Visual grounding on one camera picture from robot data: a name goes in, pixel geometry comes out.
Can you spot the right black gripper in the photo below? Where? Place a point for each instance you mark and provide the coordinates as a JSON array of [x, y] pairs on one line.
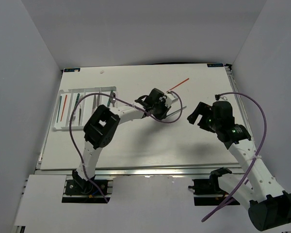
[[202, 109]]

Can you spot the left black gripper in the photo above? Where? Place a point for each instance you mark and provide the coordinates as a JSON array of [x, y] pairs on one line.
[[166, 106]]

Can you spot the long orange chopstick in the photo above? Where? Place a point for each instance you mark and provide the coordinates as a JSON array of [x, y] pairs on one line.
[[182, 82]]

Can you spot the black handled fork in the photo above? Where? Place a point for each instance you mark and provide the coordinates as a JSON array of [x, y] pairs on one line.
[[80, 115]]

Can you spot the green handled fork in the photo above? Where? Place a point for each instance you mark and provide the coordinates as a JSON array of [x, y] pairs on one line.
[[75, 106]]

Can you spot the short orange chopstick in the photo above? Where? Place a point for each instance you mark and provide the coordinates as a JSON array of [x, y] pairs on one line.
[[63, 110]]

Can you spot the pink handled spoon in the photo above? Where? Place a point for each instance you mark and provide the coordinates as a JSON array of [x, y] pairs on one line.
[[114, 99]]

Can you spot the green handled spoon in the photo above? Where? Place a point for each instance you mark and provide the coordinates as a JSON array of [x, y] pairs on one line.
[[110, 99]]

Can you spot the pink handled knife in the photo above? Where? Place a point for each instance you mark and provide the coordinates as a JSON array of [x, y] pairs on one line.
[[94, 102]]

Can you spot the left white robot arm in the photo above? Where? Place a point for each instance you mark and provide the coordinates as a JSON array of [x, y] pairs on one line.
[[102, 125]]

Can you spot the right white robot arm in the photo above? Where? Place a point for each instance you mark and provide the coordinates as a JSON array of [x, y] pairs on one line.
[[267, 203]]

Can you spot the right blue corner label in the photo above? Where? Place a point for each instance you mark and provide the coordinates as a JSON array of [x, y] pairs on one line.
[[215, 65]]

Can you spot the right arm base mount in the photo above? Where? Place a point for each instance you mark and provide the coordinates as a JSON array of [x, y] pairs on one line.
[[206, 191]]

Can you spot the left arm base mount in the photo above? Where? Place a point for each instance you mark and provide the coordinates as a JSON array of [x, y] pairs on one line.
[[73, 193]]

